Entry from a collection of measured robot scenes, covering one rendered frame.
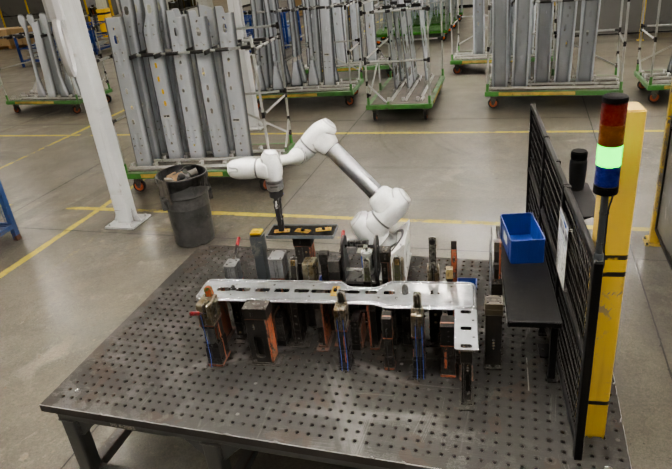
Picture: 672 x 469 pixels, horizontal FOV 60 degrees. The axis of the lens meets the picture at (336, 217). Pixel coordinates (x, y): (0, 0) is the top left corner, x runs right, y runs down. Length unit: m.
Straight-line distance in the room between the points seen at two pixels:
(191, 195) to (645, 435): 4.01
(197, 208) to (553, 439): 4.00
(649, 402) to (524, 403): 1.33
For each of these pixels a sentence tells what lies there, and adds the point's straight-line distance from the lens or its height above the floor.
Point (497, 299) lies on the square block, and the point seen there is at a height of 1.06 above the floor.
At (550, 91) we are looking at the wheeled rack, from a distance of 9.26.
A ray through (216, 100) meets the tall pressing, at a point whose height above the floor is 1.00.
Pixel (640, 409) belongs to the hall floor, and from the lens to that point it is 3.86.
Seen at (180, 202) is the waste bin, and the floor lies 0.50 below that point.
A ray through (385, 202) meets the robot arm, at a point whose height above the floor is 1.14.
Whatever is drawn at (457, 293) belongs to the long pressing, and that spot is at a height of 1.00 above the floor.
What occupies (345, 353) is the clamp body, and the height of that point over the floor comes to 0.80.
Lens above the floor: 2.53
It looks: 25 degrees down
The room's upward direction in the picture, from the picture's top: 6 degrees counter-clockwise
